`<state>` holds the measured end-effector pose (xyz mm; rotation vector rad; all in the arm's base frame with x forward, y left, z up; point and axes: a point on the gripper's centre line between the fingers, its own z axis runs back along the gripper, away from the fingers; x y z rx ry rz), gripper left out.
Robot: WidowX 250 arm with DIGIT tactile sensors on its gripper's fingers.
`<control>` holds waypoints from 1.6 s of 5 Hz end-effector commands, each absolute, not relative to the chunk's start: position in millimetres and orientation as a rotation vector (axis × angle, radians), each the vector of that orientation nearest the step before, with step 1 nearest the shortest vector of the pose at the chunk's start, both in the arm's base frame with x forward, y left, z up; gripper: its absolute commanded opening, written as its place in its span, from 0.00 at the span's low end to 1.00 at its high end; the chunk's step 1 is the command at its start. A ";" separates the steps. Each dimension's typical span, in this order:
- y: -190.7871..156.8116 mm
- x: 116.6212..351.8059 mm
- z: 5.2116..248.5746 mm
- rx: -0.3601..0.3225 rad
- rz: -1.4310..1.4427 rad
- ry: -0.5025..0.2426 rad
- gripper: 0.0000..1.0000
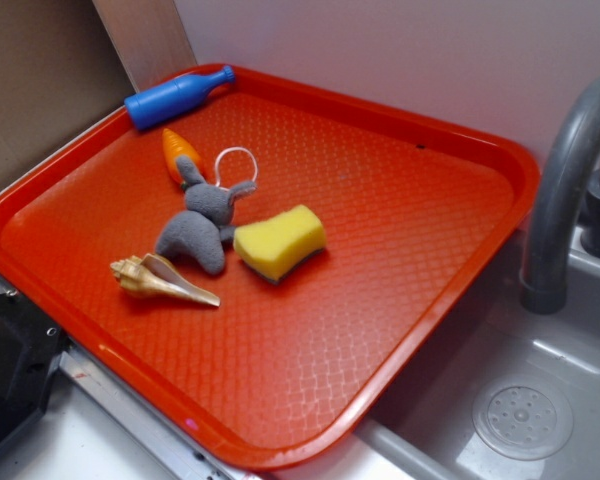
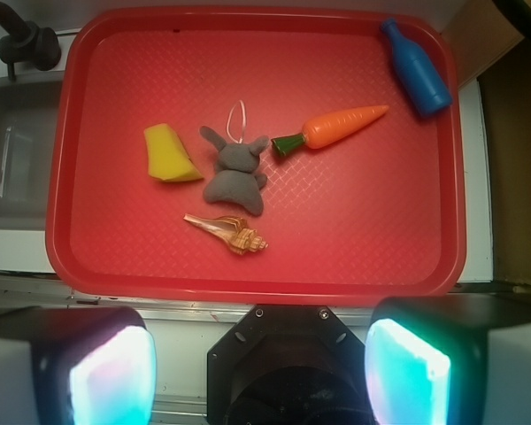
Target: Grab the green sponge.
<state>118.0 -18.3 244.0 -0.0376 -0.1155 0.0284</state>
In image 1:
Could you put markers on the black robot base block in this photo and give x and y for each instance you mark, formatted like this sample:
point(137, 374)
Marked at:
point(31, 344)

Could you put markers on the grey toy sink basin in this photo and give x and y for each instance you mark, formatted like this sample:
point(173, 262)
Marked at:
point(495, 392)

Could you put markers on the tan conch seashell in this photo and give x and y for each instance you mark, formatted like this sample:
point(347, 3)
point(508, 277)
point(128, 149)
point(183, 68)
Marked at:
point(154, 276)

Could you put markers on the blue toy bottle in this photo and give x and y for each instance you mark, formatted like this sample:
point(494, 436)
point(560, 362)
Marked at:
point(174, 97)

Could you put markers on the orange toy carrot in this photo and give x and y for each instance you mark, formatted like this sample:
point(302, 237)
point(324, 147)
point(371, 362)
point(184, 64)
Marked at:
point(174, 146)

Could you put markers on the yellow green sponge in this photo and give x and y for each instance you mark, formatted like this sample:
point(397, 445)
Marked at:
point(276, 246)

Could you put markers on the red plastic tray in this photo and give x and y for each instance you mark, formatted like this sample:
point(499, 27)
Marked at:
point(413, 209)

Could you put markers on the grey toy faucet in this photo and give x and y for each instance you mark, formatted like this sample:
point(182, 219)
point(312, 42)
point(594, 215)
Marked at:
point(570, 185)

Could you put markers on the grey plush bunny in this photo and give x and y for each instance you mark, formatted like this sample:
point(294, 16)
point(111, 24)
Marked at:
point(204, 227)

